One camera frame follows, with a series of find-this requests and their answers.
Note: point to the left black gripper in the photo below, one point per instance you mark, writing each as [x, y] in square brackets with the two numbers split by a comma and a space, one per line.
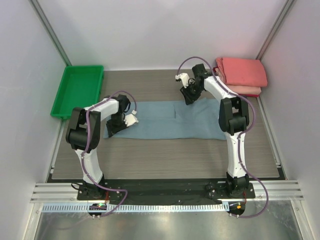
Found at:
[112, 130]

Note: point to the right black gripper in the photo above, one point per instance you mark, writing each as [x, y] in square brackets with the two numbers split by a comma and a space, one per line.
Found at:
[189, 95]

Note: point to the blue grey t shirt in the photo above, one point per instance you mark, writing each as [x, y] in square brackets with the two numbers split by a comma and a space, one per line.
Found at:
[166, 120]

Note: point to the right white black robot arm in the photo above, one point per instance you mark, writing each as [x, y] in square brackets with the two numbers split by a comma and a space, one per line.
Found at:
[233, 120]

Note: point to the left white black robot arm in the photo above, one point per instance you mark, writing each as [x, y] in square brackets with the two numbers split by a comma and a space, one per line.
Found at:
[83, 135]

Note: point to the light pink folded shirt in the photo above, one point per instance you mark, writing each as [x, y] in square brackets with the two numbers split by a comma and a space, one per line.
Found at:
[245, 90]

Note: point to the green plastic tray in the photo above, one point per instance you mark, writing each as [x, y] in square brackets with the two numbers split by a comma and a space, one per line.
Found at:
[80, 86]

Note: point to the top coral folded shirt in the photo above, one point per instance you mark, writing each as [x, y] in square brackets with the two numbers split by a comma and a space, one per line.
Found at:
[242, 71]

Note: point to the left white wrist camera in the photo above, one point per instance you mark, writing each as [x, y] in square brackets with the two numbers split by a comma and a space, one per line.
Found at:
[131, 119]

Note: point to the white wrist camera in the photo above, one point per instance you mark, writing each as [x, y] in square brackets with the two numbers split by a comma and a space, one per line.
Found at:
[183, 78]
[131, 119]

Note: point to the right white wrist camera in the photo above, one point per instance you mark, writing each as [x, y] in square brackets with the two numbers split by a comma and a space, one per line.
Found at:
[183, 78]

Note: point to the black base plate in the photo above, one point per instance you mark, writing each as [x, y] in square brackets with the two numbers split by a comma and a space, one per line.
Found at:
[169, 192]

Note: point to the white slotted cable duct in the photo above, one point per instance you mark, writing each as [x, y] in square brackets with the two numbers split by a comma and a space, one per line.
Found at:
[102, 208]

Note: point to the left aluminium corner post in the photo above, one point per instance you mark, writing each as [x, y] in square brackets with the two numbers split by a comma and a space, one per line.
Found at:
[50, 31]

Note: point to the aluminium corner post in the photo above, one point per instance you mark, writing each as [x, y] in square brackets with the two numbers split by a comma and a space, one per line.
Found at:
[283, 14]
[50, 31]

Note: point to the aluminium rail frame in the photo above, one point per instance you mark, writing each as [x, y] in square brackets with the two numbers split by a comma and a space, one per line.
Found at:
[272, 190]

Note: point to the right aluminium corner post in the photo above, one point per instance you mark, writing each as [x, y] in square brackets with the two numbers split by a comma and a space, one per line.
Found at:
[283, 14]

